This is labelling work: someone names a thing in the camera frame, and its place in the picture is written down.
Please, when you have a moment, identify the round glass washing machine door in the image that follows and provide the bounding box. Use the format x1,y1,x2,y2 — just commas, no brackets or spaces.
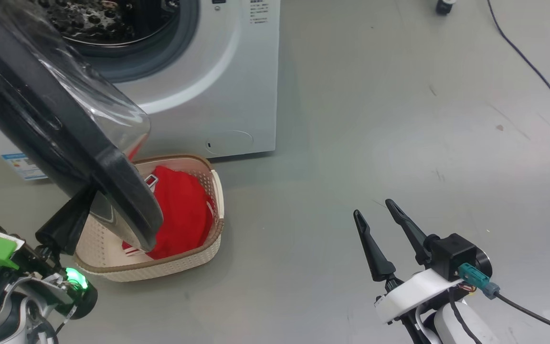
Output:
0,0,165,253

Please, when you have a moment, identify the white front-load washing machine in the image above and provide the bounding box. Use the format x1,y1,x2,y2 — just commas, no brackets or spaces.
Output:
0,0,281,182

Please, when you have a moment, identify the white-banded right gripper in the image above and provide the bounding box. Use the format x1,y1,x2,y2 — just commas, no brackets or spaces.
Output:
353,199,467,326

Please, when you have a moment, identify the blue energy label sticker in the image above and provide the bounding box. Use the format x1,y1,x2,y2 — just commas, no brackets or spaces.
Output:
1,152,48,182

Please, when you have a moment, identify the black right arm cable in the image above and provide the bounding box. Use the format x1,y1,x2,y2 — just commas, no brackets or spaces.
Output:
448,286,550,344

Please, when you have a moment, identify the red jersey with printed lettering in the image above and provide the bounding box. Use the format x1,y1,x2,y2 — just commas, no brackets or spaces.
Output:
129,165,216,260

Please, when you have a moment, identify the black floor cable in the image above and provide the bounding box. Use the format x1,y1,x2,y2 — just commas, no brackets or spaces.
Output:
486,0,550,128

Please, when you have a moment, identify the cream perforated laundry basket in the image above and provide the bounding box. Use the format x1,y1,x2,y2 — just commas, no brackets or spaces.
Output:
73,154,225,283

